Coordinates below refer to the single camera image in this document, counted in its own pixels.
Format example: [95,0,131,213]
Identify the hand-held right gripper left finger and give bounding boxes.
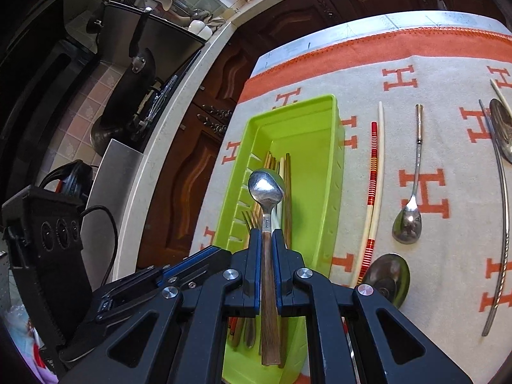
[60,234,262,384]

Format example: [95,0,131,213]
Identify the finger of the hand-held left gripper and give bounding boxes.
[158,246,233,286]
[96,282,164,323]

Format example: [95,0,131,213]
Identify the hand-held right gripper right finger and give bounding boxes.
[272,230,473,384]

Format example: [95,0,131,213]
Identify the wooden-handled fork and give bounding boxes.
[241,211,261,348]

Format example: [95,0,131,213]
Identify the wooden-handled metal spoon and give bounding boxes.
[247,169,286,367]

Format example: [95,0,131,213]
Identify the large metal soup spoon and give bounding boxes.
[358,253,411,310]

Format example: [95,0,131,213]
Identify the ivory chopstick red striped end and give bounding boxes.
[279,157,287,233]
[490,79,512,118]

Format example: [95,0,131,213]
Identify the small long-handled metal spoon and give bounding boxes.
[391,104,425,245]

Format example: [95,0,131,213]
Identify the green plastic utensil tray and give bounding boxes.
[212,94,345,384]

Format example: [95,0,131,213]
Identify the twisted metal chopstick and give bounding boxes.
[479,99,512,337]

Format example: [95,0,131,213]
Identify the stainless steel spoon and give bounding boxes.
[490,98,512,153]

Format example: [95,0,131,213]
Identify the hanging kitchen utensils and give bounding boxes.
[142,0,193,22]

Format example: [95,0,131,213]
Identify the black and red device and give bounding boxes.
[39,159,93,198]

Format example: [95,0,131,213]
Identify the low stainless steel panel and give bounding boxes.
[85,138,145,283]

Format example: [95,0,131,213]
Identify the pink printed cloth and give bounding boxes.
[4,302,60,384]

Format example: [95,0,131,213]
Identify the black gas stove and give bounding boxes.
[130,73,181,145]

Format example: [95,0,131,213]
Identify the black wok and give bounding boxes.
[90,8,161,149]

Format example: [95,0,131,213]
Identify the black range hood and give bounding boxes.
[0,0,105,100]

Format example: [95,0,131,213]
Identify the tall stainless steel splash guard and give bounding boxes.
[103,1,205,65]

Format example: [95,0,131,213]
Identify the stacked white bowls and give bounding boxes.
[187,18,213,41]

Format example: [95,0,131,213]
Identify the orange beige printed blanket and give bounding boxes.
[188,26,512,384]

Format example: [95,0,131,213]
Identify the black cable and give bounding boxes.
[78,205,120,284]

